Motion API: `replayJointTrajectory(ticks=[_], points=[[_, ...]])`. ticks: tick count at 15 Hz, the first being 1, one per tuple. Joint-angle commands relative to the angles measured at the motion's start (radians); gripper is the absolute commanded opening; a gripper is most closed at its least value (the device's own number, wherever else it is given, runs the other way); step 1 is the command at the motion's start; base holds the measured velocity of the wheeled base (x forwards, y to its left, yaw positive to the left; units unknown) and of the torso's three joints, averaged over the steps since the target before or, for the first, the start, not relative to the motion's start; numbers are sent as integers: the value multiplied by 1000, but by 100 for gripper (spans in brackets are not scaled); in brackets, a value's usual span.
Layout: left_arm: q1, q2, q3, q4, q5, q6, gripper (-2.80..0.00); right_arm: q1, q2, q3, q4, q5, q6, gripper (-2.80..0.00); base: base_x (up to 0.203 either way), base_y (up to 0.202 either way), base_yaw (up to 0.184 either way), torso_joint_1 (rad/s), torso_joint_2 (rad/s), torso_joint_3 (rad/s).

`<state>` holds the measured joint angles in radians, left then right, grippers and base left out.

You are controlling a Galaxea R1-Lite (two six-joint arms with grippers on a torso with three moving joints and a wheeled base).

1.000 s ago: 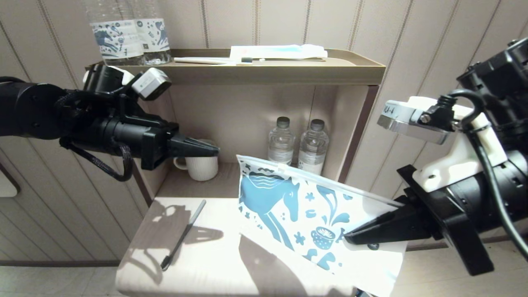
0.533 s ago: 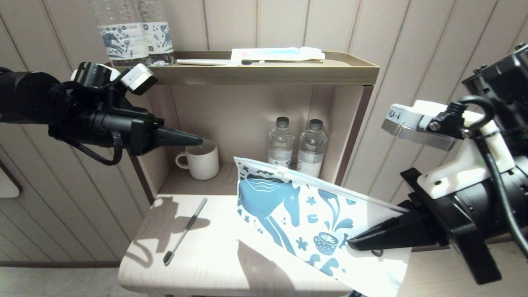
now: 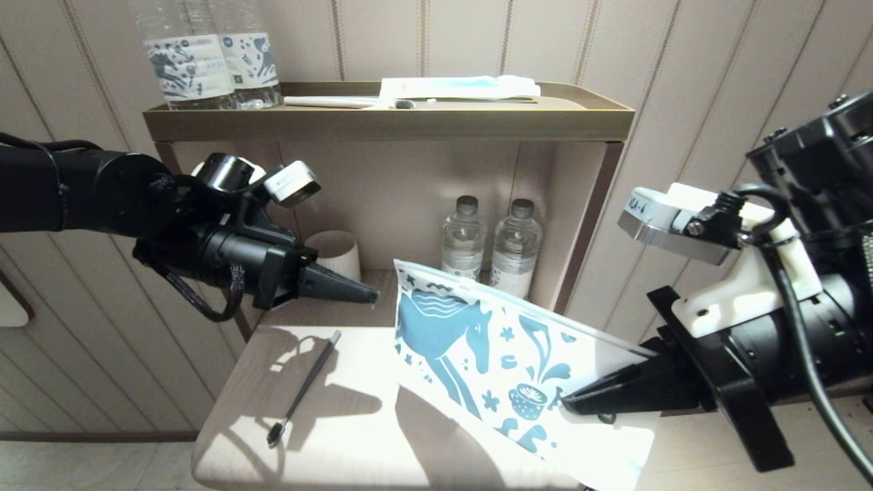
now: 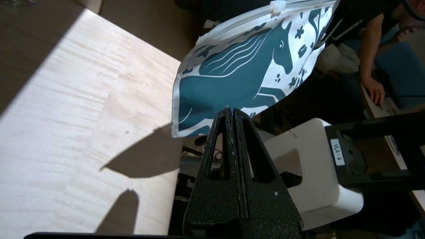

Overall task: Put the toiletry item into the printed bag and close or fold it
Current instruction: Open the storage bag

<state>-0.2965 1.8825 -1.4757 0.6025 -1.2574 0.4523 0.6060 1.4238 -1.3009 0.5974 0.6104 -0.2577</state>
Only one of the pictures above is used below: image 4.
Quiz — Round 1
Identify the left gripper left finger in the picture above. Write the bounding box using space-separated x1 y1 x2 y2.
183 106 245 239

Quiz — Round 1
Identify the seated person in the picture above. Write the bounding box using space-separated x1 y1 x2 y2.
315 0 425 110

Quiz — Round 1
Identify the light wooden desk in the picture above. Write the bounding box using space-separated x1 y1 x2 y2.
362 85 425 213

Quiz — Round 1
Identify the white blue horse pouch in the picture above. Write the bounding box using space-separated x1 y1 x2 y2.
171 0 341 138

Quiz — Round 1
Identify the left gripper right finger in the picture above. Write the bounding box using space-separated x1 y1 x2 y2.
233 108 304 239

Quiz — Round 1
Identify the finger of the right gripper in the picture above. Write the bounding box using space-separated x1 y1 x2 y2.
318 0 353 49

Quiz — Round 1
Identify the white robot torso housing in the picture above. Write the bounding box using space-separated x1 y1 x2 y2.
262 113 425 231

